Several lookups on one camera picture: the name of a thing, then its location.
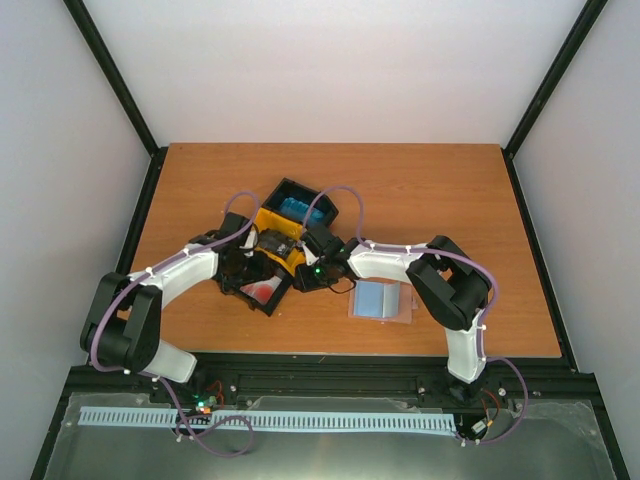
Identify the right black frame post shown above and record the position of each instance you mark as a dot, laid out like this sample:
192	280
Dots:
572	43

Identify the pink leather card holder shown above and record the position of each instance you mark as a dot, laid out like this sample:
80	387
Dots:
386	302

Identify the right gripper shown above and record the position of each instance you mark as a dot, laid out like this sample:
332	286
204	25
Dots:
306	284

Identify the three-compartment card bin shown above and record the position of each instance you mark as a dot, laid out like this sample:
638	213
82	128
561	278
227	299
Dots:
274	261

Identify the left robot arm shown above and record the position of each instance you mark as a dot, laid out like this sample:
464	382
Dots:
122	331

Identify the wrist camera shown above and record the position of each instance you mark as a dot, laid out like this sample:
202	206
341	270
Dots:
310	258
250	244

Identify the red and white card stack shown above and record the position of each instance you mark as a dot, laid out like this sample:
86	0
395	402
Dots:
264	291

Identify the light blue cable duct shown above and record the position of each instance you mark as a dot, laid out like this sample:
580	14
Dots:
274	421

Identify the left black frame post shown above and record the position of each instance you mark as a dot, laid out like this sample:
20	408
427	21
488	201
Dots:
87	27

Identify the black aluminium rail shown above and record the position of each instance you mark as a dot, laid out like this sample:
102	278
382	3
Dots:
420	381

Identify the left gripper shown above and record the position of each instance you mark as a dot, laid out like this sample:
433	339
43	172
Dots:
263	271

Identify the black frame post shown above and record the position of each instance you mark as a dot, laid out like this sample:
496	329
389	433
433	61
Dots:
87	27
572	43

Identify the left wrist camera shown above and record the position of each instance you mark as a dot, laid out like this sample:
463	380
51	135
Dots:
250	244

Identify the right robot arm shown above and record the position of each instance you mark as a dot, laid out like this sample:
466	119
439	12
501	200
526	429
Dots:
457	292

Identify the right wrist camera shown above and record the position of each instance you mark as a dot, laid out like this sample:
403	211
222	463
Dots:
310	258

